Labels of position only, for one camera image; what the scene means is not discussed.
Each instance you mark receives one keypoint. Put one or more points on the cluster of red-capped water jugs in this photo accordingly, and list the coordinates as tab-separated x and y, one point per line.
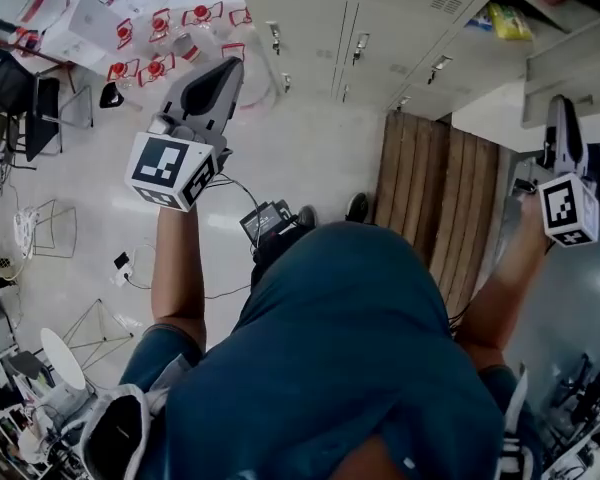
200	12

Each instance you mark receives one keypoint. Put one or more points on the water bottle with red label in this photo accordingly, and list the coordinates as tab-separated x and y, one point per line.
45	3

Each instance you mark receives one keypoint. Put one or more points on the wooden slat pallet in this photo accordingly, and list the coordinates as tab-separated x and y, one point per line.
420	178

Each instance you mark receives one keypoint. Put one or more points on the person's left forearm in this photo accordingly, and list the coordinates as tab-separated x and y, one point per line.
177	268

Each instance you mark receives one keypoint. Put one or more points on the person's left shoe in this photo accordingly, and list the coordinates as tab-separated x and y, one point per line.
307	217

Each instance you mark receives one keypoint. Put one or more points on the yellow green packet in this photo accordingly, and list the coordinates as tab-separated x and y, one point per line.
510	22

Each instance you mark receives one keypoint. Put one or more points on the grey metal locker wall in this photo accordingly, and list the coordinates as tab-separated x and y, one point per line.
395	28

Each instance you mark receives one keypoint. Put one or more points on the cluttered white shelf rack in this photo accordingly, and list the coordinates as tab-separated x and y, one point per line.
20	428

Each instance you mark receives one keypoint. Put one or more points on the blue white packet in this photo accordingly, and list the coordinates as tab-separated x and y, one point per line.
478	20

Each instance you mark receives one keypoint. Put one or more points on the white round stool top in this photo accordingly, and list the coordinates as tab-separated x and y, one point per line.
62	358

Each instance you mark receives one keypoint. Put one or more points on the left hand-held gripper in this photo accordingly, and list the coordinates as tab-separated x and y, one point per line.
165	168

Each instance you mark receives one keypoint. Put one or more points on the person's shoe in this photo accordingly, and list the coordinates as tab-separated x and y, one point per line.
357	208
307	217

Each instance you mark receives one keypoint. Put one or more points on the person's black trousers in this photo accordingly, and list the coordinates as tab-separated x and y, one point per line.
275	253

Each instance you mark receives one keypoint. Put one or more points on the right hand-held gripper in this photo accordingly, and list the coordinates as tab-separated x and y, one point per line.
567	208

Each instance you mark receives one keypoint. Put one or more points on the person's teal shirt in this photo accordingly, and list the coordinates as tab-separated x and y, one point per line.
330	343

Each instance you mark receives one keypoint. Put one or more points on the white power adapter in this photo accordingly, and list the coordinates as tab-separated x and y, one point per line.
124	273

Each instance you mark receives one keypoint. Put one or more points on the person's right forearm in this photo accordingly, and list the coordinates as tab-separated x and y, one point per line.
500	298

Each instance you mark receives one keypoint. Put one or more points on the black office chair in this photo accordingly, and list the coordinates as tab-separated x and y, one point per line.
10	80

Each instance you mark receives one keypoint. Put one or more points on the white box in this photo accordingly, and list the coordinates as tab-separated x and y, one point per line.
85	23

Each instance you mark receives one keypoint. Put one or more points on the person's right shoe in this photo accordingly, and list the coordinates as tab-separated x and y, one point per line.
357	208

